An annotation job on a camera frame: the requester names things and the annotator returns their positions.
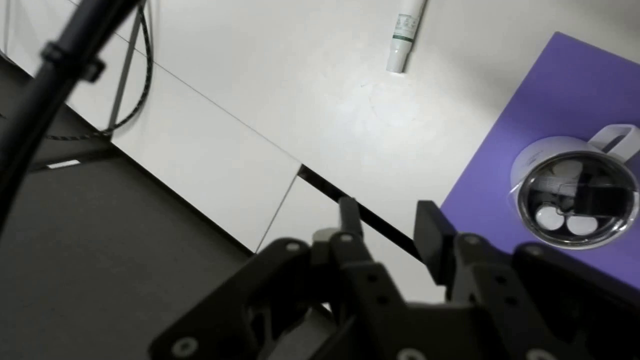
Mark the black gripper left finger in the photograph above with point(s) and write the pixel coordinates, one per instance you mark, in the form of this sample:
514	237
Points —
352	267

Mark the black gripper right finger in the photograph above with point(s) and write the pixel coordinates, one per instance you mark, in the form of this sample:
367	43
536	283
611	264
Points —
493	287

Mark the white travel mug clear lid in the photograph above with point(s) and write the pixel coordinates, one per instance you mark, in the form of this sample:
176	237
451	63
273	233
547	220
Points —
577	197

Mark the purple square mat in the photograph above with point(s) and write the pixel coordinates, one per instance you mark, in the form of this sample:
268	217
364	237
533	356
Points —
560	101

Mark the white marker pen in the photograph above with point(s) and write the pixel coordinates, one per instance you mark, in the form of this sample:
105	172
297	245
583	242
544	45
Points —
405	32

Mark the grey fabric desk partition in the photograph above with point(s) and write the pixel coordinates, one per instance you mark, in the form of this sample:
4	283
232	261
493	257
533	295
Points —
101	267

